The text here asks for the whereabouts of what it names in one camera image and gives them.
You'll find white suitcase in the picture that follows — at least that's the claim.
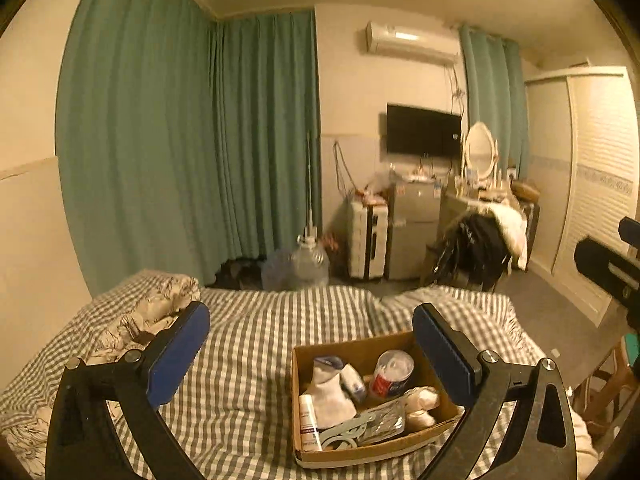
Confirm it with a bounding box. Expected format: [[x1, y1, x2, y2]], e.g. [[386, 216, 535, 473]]
[[347, 197, 391, 279]]

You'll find silver fridge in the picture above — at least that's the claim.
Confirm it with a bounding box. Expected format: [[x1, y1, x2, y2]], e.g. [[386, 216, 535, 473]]
[[387, 180, 443, 281]]

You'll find white dressing table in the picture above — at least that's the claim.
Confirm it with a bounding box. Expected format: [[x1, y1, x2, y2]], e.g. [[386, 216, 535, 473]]
[[442, 187, 526, 222]]

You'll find oval white mirror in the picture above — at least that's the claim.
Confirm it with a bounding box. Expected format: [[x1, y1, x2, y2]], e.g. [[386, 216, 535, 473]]
[[461, 121, 500, 186]]

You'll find wall cable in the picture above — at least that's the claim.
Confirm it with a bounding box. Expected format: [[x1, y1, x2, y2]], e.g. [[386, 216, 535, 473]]
[[332, 141, 357, 197]]

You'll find large clear water bottle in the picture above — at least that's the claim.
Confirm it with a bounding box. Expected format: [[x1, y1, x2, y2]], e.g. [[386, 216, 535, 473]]
[[290, 227, 331, 291]]

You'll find floral quilt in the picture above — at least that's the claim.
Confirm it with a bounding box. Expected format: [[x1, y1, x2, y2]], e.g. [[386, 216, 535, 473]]
[[82, 274, 202, 367]]

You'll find white pole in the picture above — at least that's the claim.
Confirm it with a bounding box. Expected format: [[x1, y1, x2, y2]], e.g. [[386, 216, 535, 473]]
[[304, 132, 317, 235]]

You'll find white sock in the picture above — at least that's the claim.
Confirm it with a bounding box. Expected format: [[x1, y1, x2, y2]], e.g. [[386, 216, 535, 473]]
[[305, 356, 358, 423]]

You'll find white louvered wardrobe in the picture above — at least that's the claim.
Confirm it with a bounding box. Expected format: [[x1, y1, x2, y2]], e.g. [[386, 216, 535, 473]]
[[524, 66, 640, 326]]

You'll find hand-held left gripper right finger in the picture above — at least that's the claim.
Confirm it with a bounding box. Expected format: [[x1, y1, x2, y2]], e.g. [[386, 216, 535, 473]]
[[412, 301, 583, 480]]

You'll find dark green suitcase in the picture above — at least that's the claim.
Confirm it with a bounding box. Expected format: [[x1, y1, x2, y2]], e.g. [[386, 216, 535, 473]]
[[522, 201, 542, 248]]

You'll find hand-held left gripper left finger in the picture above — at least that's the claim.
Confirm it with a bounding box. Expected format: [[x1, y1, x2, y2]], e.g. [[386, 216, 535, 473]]
[[46, 301, 212, 480]]

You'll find white air conditioner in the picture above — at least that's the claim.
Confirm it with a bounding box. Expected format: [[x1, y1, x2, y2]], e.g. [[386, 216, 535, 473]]
[[365, 21, 460, 66]]

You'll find wooden chair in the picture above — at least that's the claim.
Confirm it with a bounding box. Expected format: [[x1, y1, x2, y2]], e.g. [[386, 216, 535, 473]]
[[575, 335, 637, 427]]

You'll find black wall television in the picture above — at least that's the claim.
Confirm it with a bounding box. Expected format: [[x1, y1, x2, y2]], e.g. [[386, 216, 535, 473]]
[[386, 103, 462, 157]]

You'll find green curtain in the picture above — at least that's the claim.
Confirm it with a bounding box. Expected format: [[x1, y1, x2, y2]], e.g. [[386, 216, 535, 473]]
[[459, 24, 531, 181], [57, 0, 223, 296], [215, 9, 323, 267]]

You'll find red and white can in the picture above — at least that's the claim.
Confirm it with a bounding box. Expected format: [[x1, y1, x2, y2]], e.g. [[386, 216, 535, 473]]
[[370, 350, 416, 401]]

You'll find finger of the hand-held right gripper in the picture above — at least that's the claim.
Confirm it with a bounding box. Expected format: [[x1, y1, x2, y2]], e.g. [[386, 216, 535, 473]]
[[574, 237, 640, 341], [618, 216, 640, 247]]

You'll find plastic bag on fridge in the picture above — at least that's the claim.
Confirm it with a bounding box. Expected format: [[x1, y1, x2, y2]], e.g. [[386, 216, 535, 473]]
[[372, 165, 402, 196]]

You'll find white packet with blue print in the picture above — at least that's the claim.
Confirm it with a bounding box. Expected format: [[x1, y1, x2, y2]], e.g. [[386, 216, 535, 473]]
[[341, 364, 369, 403]]

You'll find clear plastic bag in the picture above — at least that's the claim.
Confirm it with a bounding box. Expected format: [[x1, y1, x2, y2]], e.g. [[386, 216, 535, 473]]
[[357, 402, 407, 445]]

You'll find white tube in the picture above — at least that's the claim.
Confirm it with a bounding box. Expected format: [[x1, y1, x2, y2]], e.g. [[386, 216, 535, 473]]
[[299, 394, 324, 452]]

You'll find white padded jacket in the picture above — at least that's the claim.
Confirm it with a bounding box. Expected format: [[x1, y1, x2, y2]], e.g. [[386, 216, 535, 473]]
[[487, 202, 531, 271]]

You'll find checked bed cover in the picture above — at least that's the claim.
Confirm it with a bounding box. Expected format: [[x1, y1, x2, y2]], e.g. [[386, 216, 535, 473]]
[[0, 269, 556, 480]]

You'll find white cloth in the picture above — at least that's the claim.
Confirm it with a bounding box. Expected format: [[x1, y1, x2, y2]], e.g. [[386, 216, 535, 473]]
[[402, 386, 442, 431]]

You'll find cardboard box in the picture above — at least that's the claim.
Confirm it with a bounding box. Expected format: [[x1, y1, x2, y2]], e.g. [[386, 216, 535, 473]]
[[291, 330, 466, 470]]

